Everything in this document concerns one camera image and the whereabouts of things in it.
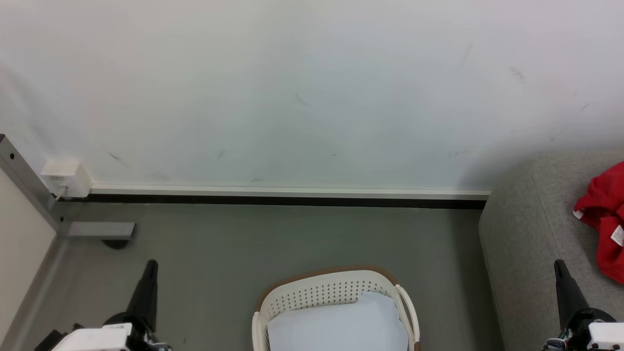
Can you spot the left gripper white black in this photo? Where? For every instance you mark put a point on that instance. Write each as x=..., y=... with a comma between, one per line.
x=97, y=339

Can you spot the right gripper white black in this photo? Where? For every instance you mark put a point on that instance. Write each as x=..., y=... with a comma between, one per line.
x=602, y=336

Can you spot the red jersey with white print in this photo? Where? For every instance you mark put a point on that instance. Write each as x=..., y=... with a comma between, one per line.
x=604, y=195

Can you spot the grey fabric sofa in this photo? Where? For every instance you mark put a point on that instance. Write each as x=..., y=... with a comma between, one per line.
x=536, y=234

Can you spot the cream partition panel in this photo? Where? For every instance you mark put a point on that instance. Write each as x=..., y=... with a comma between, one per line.
x=19, y=239

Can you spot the white perforated laundry basket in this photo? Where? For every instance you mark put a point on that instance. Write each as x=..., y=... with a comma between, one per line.
x=317, y=292

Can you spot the white baseboard with black strip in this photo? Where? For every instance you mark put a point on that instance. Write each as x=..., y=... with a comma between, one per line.
x=292, y=193

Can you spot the pale white basket liner cloth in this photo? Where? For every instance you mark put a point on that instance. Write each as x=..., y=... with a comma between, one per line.
x=341, y=326

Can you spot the white wall junction box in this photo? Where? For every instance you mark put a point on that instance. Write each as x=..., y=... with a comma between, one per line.
x=66, y=176

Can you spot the grey metal frame post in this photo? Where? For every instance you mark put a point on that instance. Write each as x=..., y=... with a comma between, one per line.
x=27, y=178

